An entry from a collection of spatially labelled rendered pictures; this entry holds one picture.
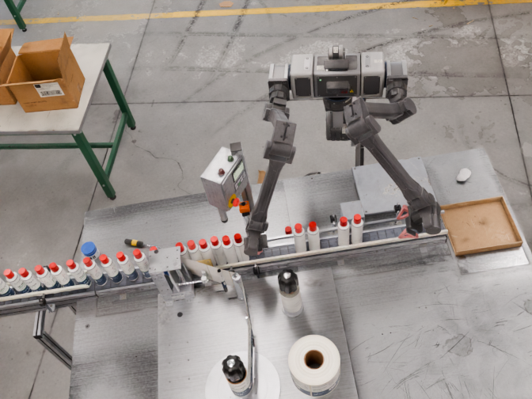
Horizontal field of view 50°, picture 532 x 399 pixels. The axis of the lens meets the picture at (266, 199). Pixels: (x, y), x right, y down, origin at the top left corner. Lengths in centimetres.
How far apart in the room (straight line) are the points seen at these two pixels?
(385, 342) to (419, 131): 213
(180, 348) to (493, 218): 156
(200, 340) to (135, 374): 31
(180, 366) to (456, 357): 114
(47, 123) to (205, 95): 145
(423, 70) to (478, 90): 45
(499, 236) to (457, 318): 47
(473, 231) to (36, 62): 276
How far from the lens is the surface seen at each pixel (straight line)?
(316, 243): 262
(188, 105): 469
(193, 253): 259
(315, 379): 229
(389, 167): 216
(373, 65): 252
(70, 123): 372
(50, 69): 398
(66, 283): 281
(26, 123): 385
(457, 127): 440
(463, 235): 284
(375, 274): 269
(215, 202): 235
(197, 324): 260
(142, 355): 266
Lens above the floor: 320
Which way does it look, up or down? 54 degrees down
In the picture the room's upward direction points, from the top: 11 degrees counter-clockwise
